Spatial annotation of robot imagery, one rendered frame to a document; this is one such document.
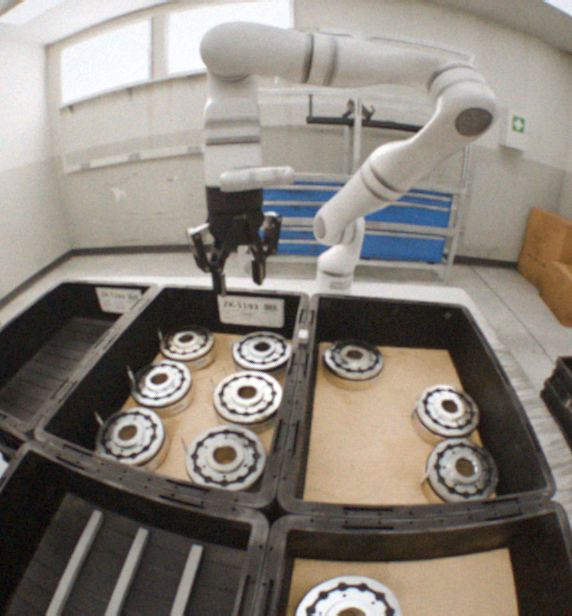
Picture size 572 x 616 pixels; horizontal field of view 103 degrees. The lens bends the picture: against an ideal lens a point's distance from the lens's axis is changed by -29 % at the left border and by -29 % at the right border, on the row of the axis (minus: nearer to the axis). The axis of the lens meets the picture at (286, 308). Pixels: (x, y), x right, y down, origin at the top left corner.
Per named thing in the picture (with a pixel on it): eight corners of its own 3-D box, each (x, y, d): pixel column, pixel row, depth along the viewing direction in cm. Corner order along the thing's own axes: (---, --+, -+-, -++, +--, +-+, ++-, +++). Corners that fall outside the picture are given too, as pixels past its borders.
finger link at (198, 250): (191, 225, 39) (208, 262, 42) (179, 232, 38) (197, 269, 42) (199, 230, 37) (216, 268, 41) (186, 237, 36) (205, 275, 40)
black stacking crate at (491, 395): (309, 345, 63) (311, 295, 57) (448, 353, 60) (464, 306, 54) (278, 545, 30) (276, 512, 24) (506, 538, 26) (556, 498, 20)
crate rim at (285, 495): (310, 303, 59) (310, 291, 57) (462, 314, 55) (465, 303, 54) (274, 520, 25) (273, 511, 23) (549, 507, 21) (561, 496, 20)
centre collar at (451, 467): (442, 456, 34) (444, 454, 34) (473, 451, 34) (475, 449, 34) (452, 489, 30) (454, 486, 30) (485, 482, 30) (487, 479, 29)
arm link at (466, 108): (517, 119, 29) (412, 202, 52) (492, 76, 31) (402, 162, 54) (473, 87, 26) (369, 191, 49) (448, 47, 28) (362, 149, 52)
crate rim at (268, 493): (163, 293, 62) (161, 282, 61) (310, 303, 59) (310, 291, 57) (37, 447, 28) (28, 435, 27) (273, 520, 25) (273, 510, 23)
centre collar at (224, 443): (213, 438, 38) (212, 435, 38) (249, 445, 37) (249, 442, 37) (200, 468, 34) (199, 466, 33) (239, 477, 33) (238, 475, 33)
